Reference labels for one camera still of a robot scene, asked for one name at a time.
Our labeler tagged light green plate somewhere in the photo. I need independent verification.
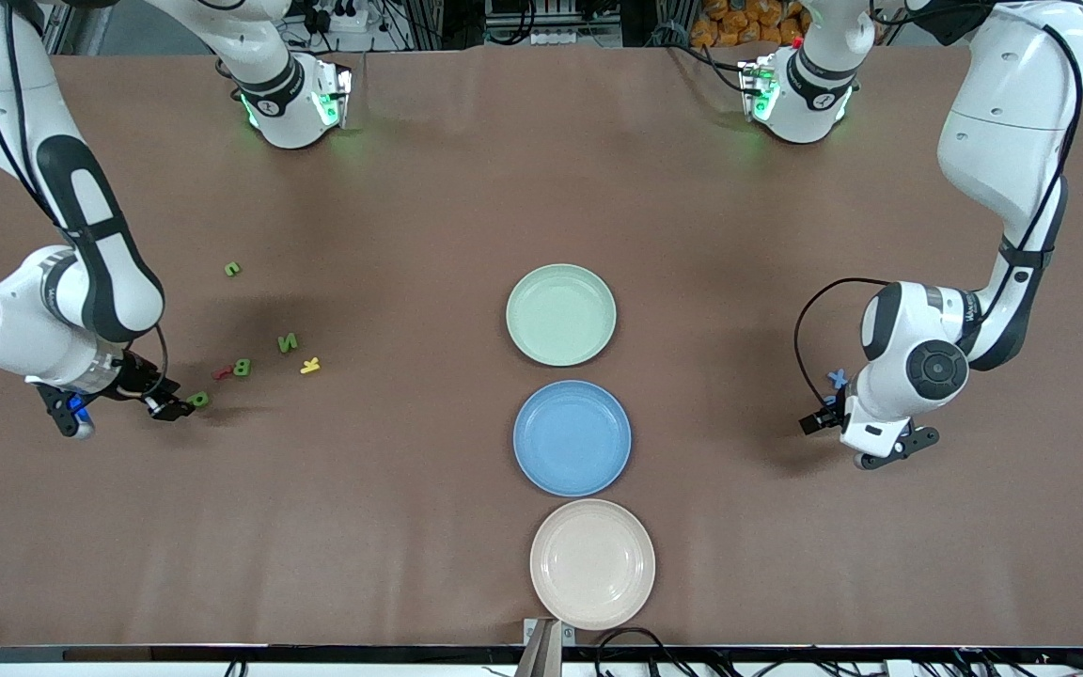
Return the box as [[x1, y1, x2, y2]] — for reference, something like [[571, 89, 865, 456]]
[[506, 263, 618, 368]]

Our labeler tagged white power strip with plugs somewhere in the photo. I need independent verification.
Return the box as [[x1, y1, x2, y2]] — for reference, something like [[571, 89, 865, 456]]
[[302, 0, 370, 35]]

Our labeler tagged aluminium frame profile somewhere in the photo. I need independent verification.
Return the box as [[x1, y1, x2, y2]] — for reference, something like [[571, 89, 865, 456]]
[[41, 0, 77, 55]]

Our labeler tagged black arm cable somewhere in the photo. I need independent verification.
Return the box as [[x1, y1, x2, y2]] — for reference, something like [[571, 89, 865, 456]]
[[0, 0, 172, 405], [793, 24, 1083, 407]]

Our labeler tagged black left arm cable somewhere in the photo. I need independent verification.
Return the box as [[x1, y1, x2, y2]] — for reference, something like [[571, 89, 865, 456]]
[[793, 24, 1083, 407]]

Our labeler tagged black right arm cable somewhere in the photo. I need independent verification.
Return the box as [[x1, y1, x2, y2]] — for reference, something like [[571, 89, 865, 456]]
[[0, 0, 172, 405]]

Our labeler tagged black looped cable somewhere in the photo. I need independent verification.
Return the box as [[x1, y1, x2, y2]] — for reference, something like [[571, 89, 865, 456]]
[[595, 628, 693, 677]]

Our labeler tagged pile of orange objects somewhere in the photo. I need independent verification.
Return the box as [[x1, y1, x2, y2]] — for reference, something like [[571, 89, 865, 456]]
[[690, 0, 808, 50]]

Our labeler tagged beige plate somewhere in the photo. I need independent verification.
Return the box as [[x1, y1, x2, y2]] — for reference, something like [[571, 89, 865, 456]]
[[529, 498, 657, 631]]

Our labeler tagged metal bracket at table edge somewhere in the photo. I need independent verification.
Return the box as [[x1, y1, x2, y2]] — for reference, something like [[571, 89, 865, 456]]
[[523, 618, 576, 677]]

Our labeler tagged blue plate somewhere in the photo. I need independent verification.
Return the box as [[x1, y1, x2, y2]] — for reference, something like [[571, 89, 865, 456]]
[[512, 380, 633, 497]]

